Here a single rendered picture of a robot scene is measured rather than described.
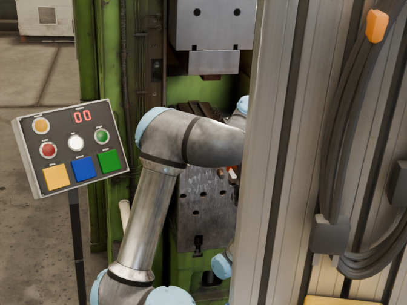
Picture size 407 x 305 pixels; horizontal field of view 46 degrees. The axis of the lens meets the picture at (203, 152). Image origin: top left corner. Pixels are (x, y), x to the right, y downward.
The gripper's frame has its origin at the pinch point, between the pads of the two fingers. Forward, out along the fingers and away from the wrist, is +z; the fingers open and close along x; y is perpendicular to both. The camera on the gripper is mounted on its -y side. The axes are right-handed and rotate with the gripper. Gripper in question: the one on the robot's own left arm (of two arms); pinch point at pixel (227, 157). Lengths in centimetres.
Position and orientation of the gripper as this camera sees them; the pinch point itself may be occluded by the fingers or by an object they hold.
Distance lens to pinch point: 181.9
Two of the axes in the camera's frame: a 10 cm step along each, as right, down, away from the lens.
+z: -1.6, 5.5, 8.2
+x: 9.7, -0.7, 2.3
